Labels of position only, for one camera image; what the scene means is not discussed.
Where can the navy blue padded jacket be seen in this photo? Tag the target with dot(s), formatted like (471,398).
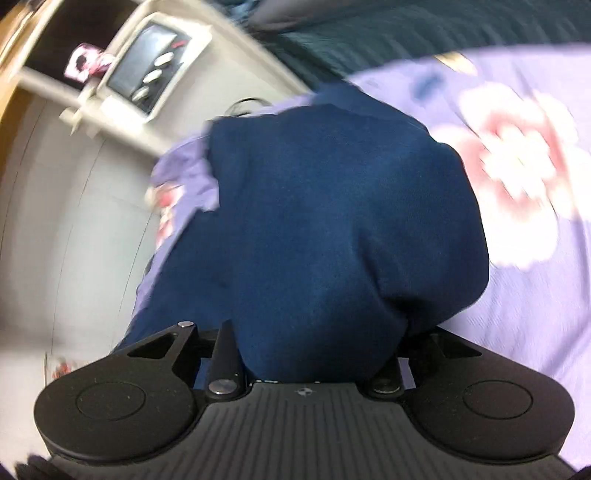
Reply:
(322,231)

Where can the purple floral bed sheet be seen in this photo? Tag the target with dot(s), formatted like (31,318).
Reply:
(520,120)

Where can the pink floral small item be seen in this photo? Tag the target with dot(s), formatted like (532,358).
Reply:
(87,62)

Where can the wooden wardrobe frame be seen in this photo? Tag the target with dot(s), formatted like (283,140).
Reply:
(22,24)

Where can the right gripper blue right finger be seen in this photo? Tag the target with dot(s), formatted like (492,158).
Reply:
(390,381)

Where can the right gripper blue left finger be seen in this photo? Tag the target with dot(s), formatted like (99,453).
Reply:
(227,377)

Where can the white machine with control panel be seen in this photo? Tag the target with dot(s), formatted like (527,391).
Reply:
(178,65)

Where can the teal bed skirt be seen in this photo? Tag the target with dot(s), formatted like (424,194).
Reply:
(325,41)

